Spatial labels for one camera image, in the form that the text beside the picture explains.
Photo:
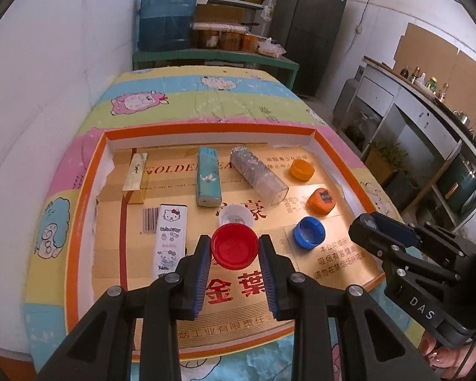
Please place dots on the blue water jug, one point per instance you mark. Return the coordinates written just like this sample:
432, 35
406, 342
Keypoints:
166, 16

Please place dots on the teal lighter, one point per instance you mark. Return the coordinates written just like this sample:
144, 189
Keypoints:
208, 178

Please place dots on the grey kitchen counter cabinet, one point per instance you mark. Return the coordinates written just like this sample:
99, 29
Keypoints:
412, 115

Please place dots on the green low table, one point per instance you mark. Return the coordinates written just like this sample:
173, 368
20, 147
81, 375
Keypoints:
206, 53

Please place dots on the orange cap with dark label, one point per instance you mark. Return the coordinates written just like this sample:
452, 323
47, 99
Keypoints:
321, 202

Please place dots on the brown cardboard box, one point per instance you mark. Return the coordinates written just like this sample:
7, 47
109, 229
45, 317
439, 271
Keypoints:
218, 14

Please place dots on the dark grey refrigerator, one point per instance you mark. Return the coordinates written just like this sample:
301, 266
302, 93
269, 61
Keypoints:
305, 35

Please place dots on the white cartoon cat lighter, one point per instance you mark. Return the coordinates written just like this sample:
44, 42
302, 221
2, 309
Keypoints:
169, 238

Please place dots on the dark sauce bottle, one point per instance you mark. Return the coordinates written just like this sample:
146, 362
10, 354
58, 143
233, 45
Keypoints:
415, 75

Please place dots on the gold lipstick case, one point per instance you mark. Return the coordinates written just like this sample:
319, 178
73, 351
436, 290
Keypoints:
135, 174

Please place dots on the grey gas cylinder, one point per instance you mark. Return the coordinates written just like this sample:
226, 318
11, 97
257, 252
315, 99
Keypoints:
347, 99

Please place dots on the cardboard sheets on wall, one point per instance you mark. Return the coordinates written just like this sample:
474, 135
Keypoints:
424, 55

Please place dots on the plastic bag of food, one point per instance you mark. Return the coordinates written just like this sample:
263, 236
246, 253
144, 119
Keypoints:
271, 48

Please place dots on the printed cartoon sheep blanket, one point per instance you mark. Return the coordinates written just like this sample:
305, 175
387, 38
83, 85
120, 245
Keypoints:
182, 103

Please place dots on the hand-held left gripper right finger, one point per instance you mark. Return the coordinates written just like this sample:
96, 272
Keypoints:
267, 278

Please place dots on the black frying pan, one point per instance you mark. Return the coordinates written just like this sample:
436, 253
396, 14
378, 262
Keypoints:
250, 24

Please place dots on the potted grass plant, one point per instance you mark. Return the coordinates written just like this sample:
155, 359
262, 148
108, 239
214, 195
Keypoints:
382, 162

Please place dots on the glass jug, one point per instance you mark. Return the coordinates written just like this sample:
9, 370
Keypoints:
365, 129

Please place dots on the shallow orange-rimmed cardboard box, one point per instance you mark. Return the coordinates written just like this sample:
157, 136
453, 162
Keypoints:
321, 270

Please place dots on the red bottle cap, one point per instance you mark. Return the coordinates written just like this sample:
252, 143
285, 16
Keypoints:
235, 246

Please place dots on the clear plastic cap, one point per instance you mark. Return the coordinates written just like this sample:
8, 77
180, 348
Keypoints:
236, 216

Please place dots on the dark green container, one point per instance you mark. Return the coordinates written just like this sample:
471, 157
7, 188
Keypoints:
458, 186

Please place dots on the green plastic bottle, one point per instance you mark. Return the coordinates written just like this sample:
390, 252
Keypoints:
431, 86

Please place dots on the dark planter box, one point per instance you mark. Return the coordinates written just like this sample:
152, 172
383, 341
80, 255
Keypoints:
402, 194

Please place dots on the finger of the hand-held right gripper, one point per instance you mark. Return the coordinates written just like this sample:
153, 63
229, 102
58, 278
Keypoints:
396, 230
365, 234

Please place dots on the jar of orange preserve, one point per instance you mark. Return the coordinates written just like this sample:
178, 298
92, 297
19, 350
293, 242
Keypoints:
250, 42
231, 41
209, 39

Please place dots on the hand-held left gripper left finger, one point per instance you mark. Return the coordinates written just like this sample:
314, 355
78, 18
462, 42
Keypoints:
198, 274

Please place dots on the white plastic bottle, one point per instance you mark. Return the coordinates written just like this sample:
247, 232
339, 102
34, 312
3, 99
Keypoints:
421, 80

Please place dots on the plain orange bottle cap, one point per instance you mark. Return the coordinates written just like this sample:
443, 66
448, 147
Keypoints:
302, 168

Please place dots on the blue bottle cap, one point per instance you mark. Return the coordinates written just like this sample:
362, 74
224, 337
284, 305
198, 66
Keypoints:
309, 232

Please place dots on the metal cup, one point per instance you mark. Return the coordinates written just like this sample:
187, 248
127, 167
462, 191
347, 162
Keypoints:
462, 118

